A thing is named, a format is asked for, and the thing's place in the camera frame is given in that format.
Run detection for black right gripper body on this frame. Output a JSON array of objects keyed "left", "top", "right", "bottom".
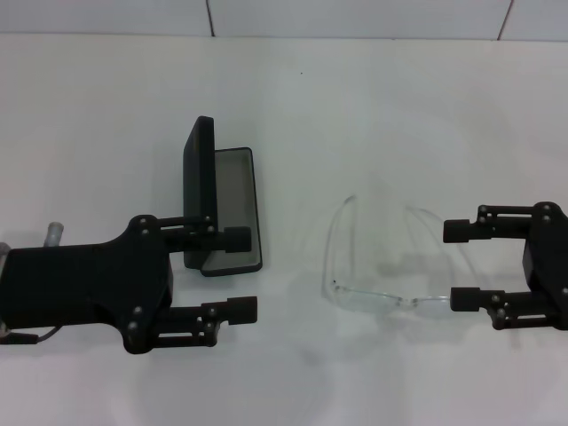
[{"left": 522, "top": 201, "right": 568, "bottom": 332}]

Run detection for silver round cable connector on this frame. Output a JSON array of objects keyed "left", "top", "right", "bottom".
[{"left": 43, "top": 221, "right": 66, "bottom": 246}]

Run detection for clear white glasses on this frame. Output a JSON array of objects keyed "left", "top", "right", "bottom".
[{"left": 321, "top": 194, "right": 471, "bottom": 319}]

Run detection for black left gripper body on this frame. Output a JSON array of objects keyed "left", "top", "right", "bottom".
[{"left": 7, "top": 215, "right": 174, "bottom": 356}]

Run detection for black glasses case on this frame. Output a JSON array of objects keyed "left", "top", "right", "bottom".
[{"left": 182, "top": 115, "right": 264, "bottom": 279}]

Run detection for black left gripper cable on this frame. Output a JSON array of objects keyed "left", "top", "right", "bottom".
[{"left": 0, "top": 327, "right": 61, "bottom": 346}]

